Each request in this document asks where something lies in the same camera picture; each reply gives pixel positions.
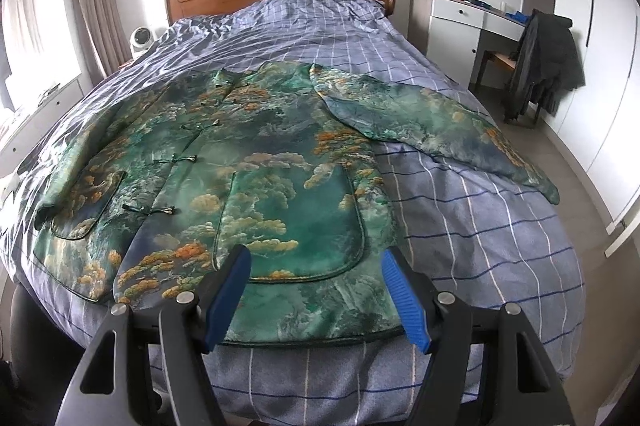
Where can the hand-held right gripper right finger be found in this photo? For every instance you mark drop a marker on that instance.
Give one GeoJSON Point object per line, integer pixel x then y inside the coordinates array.
{"type": "Point", "coordinates": [405, 296]}

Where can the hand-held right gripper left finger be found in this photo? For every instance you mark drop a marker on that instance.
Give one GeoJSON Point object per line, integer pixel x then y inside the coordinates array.
{"type": "Point", "coordinates": [230, 286]}

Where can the green landscape print jacket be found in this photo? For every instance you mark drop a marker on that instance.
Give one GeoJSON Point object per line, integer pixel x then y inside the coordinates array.
{"type": "Point", "coordinates": [290, 206]}

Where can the bed with blue plaid duvet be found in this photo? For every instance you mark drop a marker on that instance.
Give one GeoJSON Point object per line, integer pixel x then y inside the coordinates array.
{"type": "Point", "coordinates": [450, 216]}

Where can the wooden chair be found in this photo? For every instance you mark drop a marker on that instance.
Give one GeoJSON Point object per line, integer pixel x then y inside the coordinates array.
{"type": "Point", "coordinates": [492, 61]}

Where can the low white cabinet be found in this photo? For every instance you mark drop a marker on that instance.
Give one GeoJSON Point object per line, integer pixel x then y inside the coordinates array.
{"type": "Point", "coordinates": [40, 115]}

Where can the small white fan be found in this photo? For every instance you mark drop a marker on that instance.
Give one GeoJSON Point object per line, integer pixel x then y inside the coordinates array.
{"type": "Point", "coordinates": [140, 40]}

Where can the white desk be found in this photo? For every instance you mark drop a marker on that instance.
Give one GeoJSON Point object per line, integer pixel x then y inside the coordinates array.
{"type": "Point", "coordinates": [455, 30]}

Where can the white wardrobe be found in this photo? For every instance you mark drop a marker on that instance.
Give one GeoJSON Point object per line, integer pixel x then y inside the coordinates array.
{"type": "Point", "coordinates": [600, 105]}

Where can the blue item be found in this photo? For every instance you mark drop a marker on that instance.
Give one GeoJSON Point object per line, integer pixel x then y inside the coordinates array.
{"type": "Point", "coordinates": [515, 14]}

